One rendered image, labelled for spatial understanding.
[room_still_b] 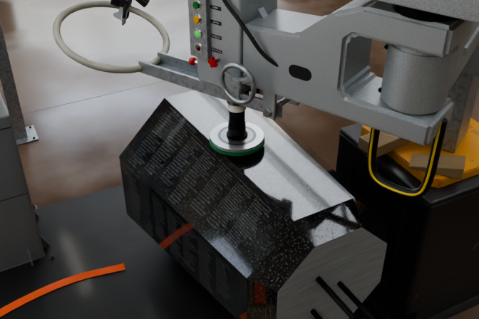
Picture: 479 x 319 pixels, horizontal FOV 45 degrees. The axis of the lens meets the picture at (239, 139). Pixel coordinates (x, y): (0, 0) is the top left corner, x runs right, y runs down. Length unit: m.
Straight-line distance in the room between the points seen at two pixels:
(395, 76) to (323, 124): 2.41
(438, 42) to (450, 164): 0.86
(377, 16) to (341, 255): 0.85
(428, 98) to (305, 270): 0.70
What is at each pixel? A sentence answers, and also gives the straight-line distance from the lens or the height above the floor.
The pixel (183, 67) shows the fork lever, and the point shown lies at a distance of 2.39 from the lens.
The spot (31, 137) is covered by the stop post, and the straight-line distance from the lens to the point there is 4.14.
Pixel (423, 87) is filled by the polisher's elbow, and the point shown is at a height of 1.36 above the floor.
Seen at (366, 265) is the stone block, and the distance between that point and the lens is 2.21.
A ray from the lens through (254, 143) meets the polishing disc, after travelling 2.22.
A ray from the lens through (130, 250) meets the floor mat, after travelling 3.08.
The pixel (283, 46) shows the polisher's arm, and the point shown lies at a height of 1.37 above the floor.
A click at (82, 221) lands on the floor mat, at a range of 3.31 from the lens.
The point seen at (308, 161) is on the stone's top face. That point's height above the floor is 0.85.
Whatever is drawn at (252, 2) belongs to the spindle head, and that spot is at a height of 1.47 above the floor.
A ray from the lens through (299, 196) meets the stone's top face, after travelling 2.05.
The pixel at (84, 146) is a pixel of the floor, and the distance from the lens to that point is 3.95.
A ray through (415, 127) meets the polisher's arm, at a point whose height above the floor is 1.24.
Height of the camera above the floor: 2.11
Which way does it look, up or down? 33 degrees down
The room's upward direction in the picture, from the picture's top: straight up
